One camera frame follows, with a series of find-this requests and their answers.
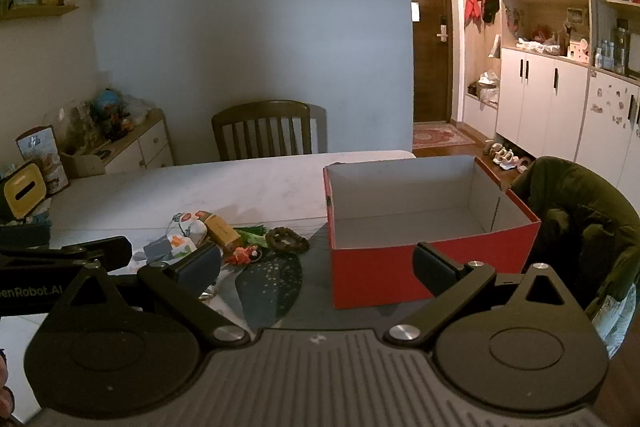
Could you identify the red cardboard box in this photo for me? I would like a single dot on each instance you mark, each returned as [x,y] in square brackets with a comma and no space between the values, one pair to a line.
[380,272]

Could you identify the dark garment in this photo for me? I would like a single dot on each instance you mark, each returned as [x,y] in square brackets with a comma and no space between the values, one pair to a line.
[491,4]

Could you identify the white cabinet with stickers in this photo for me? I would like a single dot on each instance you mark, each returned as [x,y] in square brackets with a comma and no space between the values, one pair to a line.
[607,132]

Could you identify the clear plastic bag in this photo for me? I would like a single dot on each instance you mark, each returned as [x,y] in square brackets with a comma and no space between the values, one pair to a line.
[136,108]

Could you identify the yellow tissue box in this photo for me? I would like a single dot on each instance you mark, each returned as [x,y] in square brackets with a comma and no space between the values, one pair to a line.
[25,189]

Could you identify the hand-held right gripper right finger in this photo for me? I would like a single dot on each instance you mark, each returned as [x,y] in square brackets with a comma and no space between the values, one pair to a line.
[436,272]

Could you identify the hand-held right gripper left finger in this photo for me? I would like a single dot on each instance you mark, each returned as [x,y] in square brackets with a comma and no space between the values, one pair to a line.
[199,266]

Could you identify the small globe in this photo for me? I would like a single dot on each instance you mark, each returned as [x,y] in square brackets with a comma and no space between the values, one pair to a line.
[106,100]

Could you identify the grey small pouch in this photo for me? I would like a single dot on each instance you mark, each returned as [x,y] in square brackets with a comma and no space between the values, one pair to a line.
[157,249]

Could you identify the patterned light cloth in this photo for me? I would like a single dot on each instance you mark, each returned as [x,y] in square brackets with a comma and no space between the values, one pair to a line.
[612,322]

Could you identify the white bench cabinet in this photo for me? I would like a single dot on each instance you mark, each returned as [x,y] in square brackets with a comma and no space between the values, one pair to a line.
[480,117]

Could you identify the row of shoes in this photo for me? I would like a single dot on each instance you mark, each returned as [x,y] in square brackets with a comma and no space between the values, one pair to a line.
[505,156]

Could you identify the white lower cabinet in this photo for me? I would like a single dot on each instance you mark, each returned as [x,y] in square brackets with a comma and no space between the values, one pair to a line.
[540,107]

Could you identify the brown wooden door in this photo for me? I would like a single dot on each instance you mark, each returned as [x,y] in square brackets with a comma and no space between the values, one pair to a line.
[430,72]

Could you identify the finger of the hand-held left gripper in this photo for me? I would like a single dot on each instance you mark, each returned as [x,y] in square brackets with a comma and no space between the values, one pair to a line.
[112,252]

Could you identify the beige basket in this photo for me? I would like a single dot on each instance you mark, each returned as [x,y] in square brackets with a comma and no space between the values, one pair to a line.
[82,164]

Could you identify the yellow small box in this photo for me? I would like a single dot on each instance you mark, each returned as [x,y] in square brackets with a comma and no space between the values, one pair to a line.
[222,232]

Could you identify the pile of bags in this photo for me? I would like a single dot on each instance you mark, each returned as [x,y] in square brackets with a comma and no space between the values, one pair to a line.
[487,87]

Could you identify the brown wooden chair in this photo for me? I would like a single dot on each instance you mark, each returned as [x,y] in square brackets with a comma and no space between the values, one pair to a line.
[260,112]

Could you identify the green highlighter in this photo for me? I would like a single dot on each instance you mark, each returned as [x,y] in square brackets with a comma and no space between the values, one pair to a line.
[252,238]

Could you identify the wooden wall shelf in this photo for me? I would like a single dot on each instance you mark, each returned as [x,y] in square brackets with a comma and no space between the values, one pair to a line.
[40,11]

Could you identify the red garment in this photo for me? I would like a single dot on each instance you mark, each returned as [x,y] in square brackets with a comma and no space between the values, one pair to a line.
[472,7]

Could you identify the pile of colourful items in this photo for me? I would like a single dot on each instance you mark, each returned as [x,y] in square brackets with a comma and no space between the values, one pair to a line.
[187,227]

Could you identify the red patterned rug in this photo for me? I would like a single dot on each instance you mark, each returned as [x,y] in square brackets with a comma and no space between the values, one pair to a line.
[440,136]

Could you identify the silver door lock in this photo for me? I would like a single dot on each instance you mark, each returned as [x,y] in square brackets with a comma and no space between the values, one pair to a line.
[442,29]

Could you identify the white sideboard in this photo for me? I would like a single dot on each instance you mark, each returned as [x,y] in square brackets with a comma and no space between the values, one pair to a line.
[145,147]

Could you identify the person's left hand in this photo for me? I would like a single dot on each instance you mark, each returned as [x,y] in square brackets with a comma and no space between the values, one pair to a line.
[5,399]

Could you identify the group of bottles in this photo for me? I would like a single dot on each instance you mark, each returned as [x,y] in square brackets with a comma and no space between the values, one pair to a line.
[612,49]

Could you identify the orange small toy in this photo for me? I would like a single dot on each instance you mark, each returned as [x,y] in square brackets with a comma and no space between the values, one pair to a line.
[242,254]

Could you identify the printed snack bag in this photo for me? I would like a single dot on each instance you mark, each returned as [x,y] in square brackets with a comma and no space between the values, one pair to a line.
[50,162]

